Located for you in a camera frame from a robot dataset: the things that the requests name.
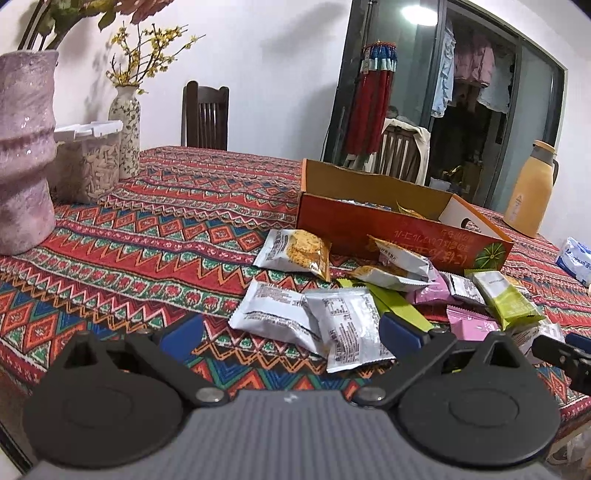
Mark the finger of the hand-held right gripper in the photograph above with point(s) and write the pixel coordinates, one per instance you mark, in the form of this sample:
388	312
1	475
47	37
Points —
581	341
563	362

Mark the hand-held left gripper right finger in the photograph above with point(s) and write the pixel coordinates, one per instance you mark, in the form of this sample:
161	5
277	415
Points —
399	332

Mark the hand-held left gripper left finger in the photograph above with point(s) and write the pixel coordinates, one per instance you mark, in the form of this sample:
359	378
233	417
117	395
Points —
182	332

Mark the long green snack packet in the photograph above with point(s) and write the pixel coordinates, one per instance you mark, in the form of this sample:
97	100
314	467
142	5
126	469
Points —
392	304

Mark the green and white snack packet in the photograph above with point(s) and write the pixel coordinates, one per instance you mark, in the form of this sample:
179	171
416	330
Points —
505	300

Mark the orange cardboard box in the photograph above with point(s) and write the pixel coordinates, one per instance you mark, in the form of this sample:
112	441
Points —
351	230

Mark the plain white snack packet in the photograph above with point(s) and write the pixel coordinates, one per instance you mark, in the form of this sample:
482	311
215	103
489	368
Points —
540	337

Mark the pink snack packet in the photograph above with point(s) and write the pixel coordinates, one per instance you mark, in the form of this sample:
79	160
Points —
471	325
429	293

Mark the grey white snack packet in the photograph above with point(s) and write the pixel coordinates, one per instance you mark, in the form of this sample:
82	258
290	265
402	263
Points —
466	288

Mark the white blue tissue pack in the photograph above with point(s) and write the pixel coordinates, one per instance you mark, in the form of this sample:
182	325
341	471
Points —
575	261

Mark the yellow thermos jug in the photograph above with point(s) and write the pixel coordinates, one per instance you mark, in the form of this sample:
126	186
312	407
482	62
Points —
528	194

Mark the brown slatted wooden chair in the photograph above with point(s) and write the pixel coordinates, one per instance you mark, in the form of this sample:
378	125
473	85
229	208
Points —
399	154

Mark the wooden chair with cloth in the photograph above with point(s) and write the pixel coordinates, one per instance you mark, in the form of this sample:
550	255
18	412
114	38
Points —
422	152

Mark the clear container with white lid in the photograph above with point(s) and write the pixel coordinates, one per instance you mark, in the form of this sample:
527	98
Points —
87	161

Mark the floral ceramic vase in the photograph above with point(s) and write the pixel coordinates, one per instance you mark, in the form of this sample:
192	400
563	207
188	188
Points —
124	134

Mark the dark wooden chair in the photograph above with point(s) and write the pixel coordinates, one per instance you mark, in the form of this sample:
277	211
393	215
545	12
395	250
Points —
205	117

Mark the dark framed sliding glass door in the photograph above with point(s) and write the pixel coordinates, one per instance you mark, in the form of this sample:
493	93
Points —
535	115

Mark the pink ceramic vase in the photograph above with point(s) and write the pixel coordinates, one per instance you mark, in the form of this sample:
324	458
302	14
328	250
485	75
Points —
23	161

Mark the white lace hanging garment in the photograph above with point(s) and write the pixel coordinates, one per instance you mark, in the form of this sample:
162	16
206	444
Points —
496	92

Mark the light blue hanging shirt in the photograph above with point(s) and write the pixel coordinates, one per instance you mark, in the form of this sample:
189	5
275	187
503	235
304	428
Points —
443	69

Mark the yellow flower branches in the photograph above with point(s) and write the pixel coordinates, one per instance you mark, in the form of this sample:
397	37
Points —
138	55

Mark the pink hanging garment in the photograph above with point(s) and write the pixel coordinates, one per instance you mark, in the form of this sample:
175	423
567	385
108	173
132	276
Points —
475	60

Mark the pink artificial flower bouquet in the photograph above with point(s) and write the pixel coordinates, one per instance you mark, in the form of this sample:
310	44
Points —
69	11

